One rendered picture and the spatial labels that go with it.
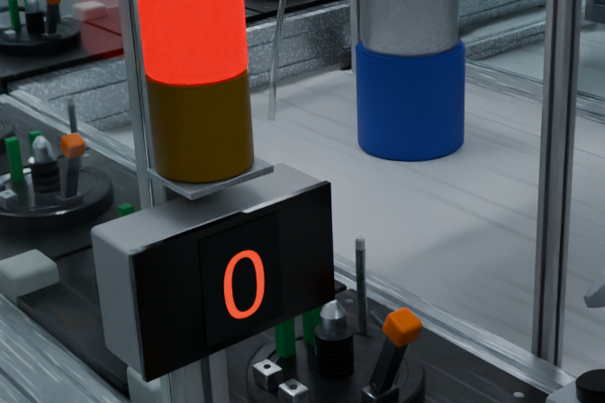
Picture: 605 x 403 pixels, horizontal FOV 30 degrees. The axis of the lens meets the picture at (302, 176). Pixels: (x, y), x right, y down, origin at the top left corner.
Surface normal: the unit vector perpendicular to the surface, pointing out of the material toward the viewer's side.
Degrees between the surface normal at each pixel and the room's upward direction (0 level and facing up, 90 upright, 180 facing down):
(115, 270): 90
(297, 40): 90
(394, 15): 90
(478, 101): 0
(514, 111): 0
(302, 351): 0
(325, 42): 90
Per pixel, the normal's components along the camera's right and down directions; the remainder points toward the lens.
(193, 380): 0.62, 0.29
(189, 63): -0.01, 0.39
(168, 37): -0.40, 0.38
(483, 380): -0.04, -0.92
